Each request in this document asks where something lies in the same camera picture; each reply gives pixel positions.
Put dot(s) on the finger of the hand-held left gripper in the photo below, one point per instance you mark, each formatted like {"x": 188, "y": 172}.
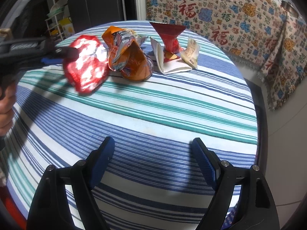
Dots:
{"x": 51, "y": 61}
{"x": 62, "y": 52}

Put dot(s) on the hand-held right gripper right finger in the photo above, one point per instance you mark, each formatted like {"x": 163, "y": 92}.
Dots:
{"x": 203, "y": 160}

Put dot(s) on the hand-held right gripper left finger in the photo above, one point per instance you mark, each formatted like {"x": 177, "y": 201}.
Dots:
{"x": 103, "y": 160}

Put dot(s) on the red white snack wrapper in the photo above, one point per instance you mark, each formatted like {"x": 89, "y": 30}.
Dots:
{"x": 84, "y": 64}

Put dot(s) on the person's left hand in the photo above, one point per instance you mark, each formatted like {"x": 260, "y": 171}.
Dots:
{"x": 6, "y": 115}

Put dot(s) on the yellow bag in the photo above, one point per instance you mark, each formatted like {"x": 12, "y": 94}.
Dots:
{"x": 67, "y": 28}

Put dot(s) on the grey refrigerator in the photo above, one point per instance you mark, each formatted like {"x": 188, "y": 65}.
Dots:
{"x": 100, "y": 2}

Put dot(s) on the striped tablecloth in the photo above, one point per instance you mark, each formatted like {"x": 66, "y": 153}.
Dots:
{"x": 156, "y": 115}

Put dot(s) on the orange snack bag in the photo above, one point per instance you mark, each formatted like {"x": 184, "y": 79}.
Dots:
{"x": 136, "y": 62}

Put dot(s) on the red plastic stool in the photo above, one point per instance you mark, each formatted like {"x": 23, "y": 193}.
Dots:
{"x": 14, "y": 208}

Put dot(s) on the red paper cone wrapper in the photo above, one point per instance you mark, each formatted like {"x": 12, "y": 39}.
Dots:
{"x": 168, "y": 33}

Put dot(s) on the pale beige snack wrapper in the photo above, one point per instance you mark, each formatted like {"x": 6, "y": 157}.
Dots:
{"x": 190, "y": 52}

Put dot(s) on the printed patterned cloth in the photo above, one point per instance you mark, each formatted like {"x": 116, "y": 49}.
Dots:
{"x": 287, "y": 60}
{"x": 215, "y": 16}

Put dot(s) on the steel pot with lid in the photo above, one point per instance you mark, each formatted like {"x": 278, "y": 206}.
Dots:
{"x": 291, "y": 8}

